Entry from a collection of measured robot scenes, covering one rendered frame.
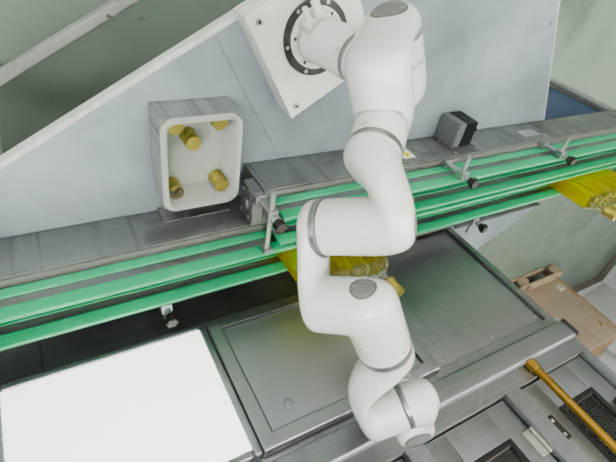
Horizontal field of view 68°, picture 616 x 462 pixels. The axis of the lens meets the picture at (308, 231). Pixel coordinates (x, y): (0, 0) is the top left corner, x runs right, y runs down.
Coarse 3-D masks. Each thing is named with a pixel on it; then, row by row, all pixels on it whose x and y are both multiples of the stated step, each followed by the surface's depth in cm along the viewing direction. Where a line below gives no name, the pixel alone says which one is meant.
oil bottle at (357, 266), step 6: (342, 258) 112; (348, 258) 111; (354, 258) 112; (360, 258) 112; (348, 264) 110; (354, 264) 110; (360, 264) 111; (366, 264) 111; (354, 270) 109; (360, 270) 109; (366, 270) 110; (360, 276) 109
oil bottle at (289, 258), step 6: (282, 252) 113; (288, 252) 111; (294, 252) 110; (282, 258) 114; (288, 258) 111; (294, 258) 109; (288, 264) 112; (294, 264) 109; (294, 270) 109; (294, 276) 110
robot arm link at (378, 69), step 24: (360, 24) 70; (384, 24) 66; (408, 24) 66; (360, 48) 64; (384, 48) 62; (408, 48) 63; (360, 72) 62; (384, 72) 61; (408, 72) 63; (360, 96) 65; (384, 96) 64; (408, 96) 65; (360, 120) 66; (384, 120) 64; (408, 120) 67
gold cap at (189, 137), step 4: (184, 128) 97; (188, 128) 97; (192, 128) 98; (184, 132) 97; (188, 132) 96; (192, 132) 97; (180, 136) 98; (184, 136) 96; (188, 136) 96; (192, 136) 95; (196, 136) 96; (184, 140) 96; (188, 140) 95; (192, 140) 96; (196, 140) 96; (200, 140) 97; (184, 144) 96; (188, 144) 96; (192, 144) 96; (196, 144) 97; (200, 144) 97; (188, 148) 96; (192, 148) 97; (196, 148) 97
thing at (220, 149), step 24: (168, 120) 88; (192, 120) 90; (216, 120) 92; (240, 120) 95; (168, 144) 98; (216, 144) 104; (240, 144) 99; (168, 168) 102; (192, 168) 105; (216, 168) 108; (168, 192) 98; (192, 192) 105; (216, 192) 107
